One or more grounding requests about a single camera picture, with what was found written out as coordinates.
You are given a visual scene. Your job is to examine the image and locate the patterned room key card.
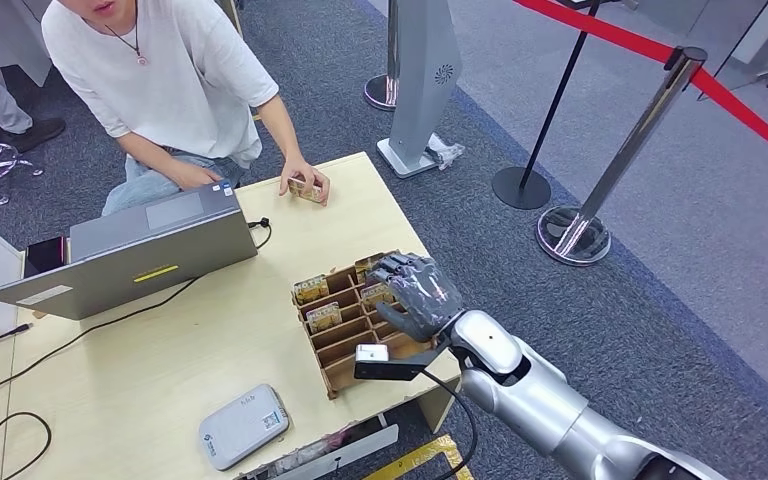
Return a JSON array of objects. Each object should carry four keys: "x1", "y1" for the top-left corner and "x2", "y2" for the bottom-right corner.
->
[
  {"x1": 360, "y1": 283, "x2": 397, "y2": 310},
  {"x1": 355, "y1": 254, "x2": 385, "y2": 285},
  {"x1": 304, "y1": 301, "x2": 344, "y2": 335},
  {"x1": 292, "y1": 274, "x2": 331, "y2": 307}
]

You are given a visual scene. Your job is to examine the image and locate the patterned ID card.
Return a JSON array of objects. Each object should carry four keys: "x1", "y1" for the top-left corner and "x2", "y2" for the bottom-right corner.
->
[{"x1": 287, "y1": 176, "x2": 326, "y2": 205}]

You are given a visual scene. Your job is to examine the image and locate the grey display stand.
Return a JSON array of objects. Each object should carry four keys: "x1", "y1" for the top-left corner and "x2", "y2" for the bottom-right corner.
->
[{"x1": 697, "y1": 0, "x2": 768, "y2": 104}]

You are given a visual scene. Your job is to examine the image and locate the red barrier belt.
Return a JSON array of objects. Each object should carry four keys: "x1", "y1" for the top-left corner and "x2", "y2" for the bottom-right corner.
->
[{"x1": 509, "y1": 0, "x2": 768, "y2": 172}]

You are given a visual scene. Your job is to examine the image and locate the white card reader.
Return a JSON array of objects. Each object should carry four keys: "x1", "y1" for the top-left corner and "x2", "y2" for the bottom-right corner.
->
[{"x1": 198, "y1": 384, "x2": 291, "y2": 472}]

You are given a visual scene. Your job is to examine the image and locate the wooden board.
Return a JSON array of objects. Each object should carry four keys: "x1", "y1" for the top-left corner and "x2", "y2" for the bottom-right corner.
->
[{"x1": 216, "y1": 0, "x2": 245, "y2": 38}]

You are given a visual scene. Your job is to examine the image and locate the white partition panel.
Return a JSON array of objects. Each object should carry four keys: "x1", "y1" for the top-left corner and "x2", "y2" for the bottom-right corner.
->
[{"x1": 0, "y1": 0, "x2": 54, "y2": 89}]

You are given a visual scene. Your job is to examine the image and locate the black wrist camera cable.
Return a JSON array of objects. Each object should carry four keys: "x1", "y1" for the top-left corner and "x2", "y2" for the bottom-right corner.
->
[{"x1": 420, "y1": 368, "x2": 479, "y2": 480}]

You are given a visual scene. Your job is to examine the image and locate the black cord pendant necklace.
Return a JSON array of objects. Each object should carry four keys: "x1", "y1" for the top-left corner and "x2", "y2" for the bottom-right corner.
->
[{"x1": 102, "y1": 0, "x2": 149, "y2": 67}]

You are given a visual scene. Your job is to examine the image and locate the silver kiosk stand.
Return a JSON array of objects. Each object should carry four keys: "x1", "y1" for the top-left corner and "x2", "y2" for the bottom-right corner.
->
[{"x1": 375, "y1": 0, "x2": 465, "y2": 180}]

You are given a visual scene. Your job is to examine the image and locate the white shelf tray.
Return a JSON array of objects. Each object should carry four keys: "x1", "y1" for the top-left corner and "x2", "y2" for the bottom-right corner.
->
[{"x1": 234, "y1": 423, "x2": 401, "y2": 480}]

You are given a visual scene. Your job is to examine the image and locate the person's left hand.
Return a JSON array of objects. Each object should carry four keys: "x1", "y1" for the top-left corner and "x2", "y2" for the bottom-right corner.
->
[{"x1": 279, "y1": 157, "x2": 333, "y2": 208}]

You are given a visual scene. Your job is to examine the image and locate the wooden card organizer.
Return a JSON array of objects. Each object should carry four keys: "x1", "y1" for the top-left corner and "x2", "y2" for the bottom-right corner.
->
[{"x1": 289, "y1": 250, "x2": 440, "y2": 401}]

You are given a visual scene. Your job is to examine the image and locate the black laptop power cable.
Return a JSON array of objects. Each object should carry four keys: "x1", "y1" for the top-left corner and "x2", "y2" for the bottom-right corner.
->
[{"x1": 0, "y1": 217, "x2": 275, "y2": 412}]

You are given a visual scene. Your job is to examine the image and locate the black looped cable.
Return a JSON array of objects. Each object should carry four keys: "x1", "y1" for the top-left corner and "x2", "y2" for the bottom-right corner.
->
[{"x1": 0, "y1": 411, "x2": 55, "y2": 480}]

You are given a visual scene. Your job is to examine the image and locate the person's right hand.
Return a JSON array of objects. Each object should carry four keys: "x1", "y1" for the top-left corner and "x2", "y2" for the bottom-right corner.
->
[{"x1": 168, "y1": 160, "x2": 224, "y2": 193}]

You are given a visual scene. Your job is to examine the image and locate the black stanchion post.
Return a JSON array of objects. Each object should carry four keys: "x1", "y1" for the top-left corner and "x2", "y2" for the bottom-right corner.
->
[{"x1": 491, "y1": 0, "x2": 605, "y2": 212}]

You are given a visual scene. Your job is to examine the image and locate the plastic bag pink contents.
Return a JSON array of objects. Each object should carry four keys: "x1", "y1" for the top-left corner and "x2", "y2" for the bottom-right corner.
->
[{"x1": 271, "y1": 433, "x2": 362, "y2": 468}]

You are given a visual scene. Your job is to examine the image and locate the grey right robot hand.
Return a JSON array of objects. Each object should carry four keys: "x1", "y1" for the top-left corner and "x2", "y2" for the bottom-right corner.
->
[{"x1": 367, "y1": 251, "x2": 465, "y2": 344}]

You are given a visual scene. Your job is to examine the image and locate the crumpled clear plastic bag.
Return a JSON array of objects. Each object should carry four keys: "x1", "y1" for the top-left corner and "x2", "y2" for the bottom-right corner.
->
[{"x1": 423, "y1": 133, "x2": 467, "y2": 172}]

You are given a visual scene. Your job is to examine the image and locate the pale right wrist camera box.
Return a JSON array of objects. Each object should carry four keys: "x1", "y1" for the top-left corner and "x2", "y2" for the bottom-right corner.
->
[{"x1": 355, "y1": 343, "x2": 391, "y2": 365}]

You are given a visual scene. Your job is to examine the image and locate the grey laptop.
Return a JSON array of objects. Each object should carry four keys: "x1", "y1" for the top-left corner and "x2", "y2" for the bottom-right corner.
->
[{"x1": 0, "y1": 180, "x2": 260, "y2": 322}]

